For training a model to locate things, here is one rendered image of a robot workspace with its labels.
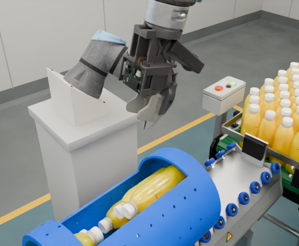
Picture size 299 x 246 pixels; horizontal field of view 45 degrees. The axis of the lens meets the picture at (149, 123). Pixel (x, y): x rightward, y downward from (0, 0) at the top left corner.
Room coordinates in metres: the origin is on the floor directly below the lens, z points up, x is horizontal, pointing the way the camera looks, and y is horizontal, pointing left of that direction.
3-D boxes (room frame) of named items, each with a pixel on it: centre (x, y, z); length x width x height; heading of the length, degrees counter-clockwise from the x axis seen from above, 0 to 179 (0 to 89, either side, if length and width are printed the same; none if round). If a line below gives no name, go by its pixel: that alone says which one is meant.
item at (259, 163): (1.14, -0.41, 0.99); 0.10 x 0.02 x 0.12; 46
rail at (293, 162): (1.20, -0.47, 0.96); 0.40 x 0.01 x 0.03; 46
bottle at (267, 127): (1.24, -0.49, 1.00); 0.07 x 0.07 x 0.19
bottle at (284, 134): (1.19, -0.54, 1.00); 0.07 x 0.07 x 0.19
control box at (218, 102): (1.50, -0.35, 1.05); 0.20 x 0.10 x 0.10; 136
